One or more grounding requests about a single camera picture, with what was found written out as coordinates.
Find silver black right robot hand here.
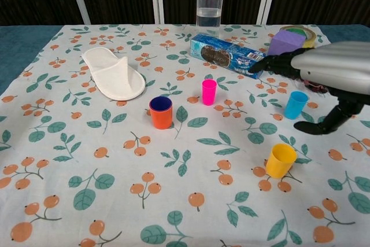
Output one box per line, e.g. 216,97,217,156
247,40,370,135

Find light blue plastic cup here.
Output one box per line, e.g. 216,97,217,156
284,91,308,120

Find yellow plastic cup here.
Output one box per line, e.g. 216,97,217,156
265,143,298,179

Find pink plastic cup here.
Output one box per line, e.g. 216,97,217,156
201,79,217,106

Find navy blue plastic cup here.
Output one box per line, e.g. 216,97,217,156
149,95,173,112

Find dark purple grape bunch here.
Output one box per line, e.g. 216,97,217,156
302,80,329,94

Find yellowish tape roll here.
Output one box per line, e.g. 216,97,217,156
279,25,317,49

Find purple foam cube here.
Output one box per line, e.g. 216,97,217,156
268,30,307,57

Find blue biscuit box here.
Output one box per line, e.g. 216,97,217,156
190,33,267,80

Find orange plastic cup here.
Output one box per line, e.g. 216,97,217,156
149,96,173,130

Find white disposable slipper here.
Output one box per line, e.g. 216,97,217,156
81,46,146,101

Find floral printed tablecloth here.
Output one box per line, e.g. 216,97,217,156
0,24,370,247

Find teal table cover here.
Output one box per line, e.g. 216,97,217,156
0,24,370,94

